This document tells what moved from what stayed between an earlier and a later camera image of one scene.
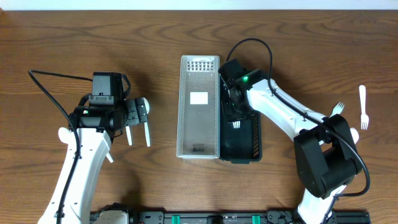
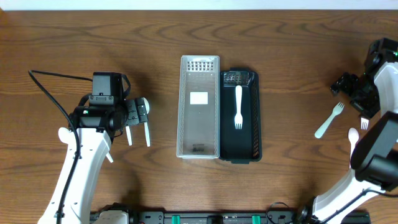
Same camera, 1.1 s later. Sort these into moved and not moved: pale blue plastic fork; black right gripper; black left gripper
Moved: black right gripper
Not moved: pale blue plastic fork; black left gripper
